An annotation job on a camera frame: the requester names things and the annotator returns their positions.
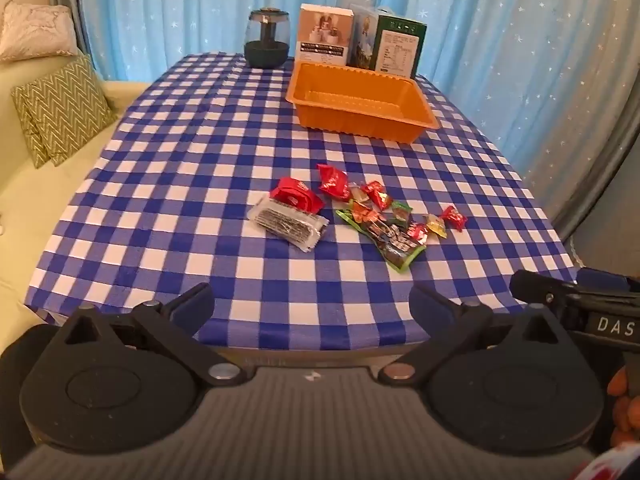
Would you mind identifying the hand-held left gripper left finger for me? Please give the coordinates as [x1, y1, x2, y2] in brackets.
[59, 282, 253, 387]

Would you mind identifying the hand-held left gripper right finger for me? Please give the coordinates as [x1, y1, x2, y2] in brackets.
[378, 285, 568, 387]

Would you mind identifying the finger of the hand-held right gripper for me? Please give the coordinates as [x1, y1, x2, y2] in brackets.
[509, 269, 582, 307]
[576, 267, 629, 292]

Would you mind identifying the green snack packet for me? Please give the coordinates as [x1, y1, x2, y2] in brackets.
[334, 207, 428, 275]

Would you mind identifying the yellow candy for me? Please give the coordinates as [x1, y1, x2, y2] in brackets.
[422, 214, 449, 238]

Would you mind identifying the orange candy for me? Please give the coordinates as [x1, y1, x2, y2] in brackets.
[350, 200, 386, 226]

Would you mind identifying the clear packet of dark snack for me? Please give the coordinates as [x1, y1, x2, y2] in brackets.
[247, 195, 329, 252]

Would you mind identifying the red snack packet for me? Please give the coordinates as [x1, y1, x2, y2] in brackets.
[270, 177, 325, 212]
[316, 163, 353, 202]

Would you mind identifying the orange plastic tray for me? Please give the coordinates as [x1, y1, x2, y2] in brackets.
[285, 61, 441, 145]

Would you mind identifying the person's right hand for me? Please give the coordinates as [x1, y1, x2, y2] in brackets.
[606, 362, 640, 448]

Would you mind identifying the blue checked tablecloth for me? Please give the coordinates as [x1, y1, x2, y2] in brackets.
[22, 51, 581, 352]

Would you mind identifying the red and white clothing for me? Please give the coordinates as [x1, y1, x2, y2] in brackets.
[570, 447, 640, 480]

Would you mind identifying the cream sofa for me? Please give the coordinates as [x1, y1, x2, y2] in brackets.
[0, 50, 166, 361]

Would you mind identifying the green zigzag pillow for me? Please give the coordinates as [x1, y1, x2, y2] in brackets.
[17, 110, 56, 170]
[11, 52, 119, 167]

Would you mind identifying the green printed carton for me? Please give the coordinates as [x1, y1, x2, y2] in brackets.
[348, 4, 429, 81]

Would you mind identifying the dark green glass humidifier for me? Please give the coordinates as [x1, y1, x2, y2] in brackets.
[243, 7, 292, 68]

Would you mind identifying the white humidifier box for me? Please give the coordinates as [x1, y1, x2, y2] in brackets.
[296, 3, 353, 67]

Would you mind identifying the blue starry curtain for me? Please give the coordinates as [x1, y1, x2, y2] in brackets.
[70, 0, 626, 211]

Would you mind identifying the white pillow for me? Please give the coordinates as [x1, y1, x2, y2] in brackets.
[0, 0, 81, 63]

